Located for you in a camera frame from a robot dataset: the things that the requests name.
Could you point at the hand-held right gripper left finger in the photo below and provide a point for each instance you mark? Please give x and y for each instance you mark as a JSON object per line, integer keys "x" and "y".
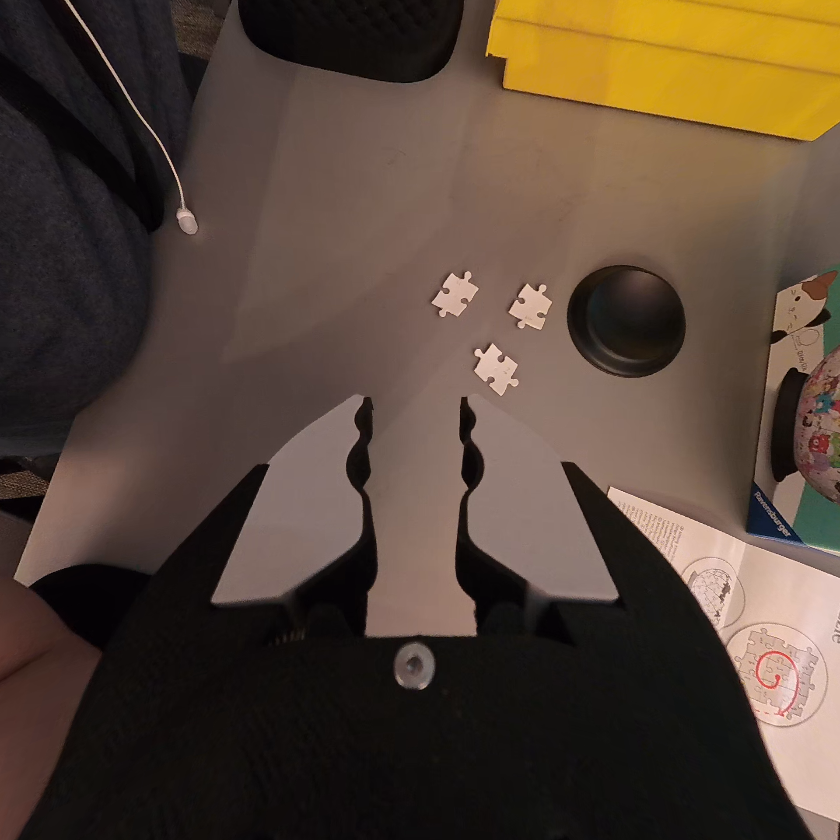
{"x": 295, "y": 525}

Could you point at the person's leg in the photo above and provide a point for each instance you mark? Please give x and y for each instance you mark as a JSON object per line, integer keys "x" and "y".
{"x": 33, "y": 715}

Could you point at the white printed leaflet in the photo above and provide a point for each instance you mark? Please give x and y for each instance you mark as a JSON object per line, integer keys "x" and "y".
{"x": 748, "y": 617}

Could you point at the yellow plastic bin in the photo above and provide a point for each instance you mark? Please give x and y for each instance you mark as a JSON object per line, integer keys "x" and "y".
{"x": 656, "y": 59}

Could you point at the black quilted pad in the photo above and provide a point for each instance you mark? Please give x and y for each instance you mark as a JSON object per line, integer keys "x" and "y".
{"x": 348, "y": 33}

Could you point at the colourful puzzle box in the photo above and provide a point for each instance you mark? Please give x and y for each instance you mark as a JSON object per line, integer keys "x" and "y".
{"x": 807, "y": 433}

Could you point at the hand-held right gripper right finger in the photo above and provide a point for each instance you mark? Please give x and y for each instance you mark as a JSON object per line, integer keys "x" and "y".
{"x": 532, "y": 525}

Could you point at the white jigsaw piece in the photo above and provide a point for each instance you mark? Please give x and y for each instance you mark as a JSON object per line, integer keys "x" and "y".
{"x": 456, "y": 295}
{"x": 496, "y": 368}
{"x": 530, "y": 305}

